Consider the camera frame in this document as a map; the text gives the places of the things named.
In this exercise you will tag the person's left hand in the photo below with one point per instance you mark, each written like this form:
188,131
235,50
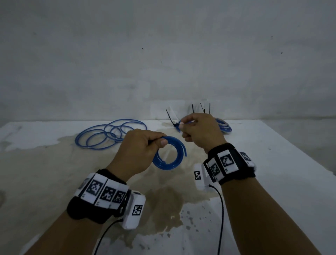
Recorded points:
136,155

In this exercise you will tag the person's right hand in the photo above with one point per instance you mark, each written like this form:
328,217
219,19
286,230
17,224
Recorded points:
204,131

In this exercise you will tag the black right wristband with markers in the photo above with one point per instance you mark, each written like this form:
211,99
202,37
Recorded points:
231,165

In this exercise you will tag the black wristband with markers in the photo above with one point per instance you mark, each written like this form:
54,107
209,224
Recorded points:
231,165
94,202

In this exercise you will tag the black left wristband with markers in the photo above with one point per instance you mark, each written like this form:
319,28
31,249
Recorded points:
94,202

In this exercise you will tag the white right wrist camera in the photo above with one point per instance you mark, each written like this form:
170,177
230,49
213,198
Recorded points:
199,176

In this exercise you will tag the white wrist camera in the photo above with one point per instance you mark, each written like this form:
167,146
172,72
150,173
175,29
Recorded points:
199,176
135,210

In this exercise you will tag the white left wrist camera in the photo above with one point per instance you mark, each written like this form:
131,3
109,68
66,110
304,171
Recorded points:
135,210

